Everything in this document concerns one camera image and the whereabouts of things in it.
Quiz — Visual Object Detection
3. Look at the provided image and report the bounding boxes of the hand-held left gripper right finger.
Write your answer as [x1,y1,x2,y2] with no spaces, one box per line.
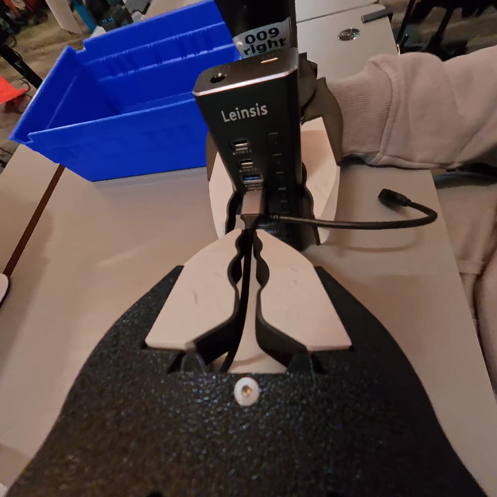
[252,229,353,366]

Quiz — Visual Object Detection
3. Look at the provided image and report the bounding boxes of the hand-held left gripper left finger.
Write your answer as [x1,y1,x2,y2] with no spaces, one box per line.
[144,228,246,366]

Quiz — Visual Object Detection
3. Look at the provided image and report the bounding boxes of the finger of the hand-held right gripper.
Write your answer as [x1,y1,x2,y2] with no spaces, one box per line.
[208,166,238,238]
[300,118,342,247]

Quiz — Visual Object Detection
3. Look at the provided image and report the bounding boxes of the black USB cable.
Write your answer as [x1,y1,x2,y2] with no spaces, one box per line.
[217,186,438,373]

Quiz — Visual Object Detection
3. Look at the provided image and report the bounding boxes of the black USB hub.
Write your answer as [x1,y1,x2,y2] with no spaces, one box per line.
[192,50,307,251]

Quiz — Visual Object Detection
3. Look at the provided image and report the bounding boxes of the person's right forearm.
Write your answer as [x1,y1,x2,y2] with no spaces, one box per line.
[328,50,497,173]

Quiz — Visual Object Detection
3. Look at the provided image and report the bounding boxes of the grey desk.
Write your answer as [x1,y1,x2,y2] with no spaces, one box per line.
[0,3,482,497]

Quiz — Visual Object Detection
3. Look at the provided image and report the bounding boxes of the black flat object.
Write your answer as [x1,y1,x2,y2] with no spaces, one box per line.
[361,7,393,23]

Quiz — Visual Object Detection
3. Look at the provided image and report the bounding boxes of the blue plastic bin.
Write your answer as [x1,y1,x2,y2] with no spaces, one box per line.
[9,0,243,183]

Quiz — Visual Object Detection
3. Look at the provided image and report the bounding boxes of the person's torso in grey sweatshirt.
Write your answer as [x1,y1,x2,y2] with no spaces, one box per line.
[439,182,497,397]

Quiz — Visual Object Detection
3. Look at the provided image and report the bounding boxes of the red object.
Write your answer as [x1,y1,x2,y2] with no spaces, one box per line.
[0,75,28,114]

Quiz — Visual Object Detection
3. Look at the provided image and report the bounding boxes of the black chair frame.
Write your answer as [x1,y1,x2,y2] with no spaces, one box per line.
[396,0,497,59]

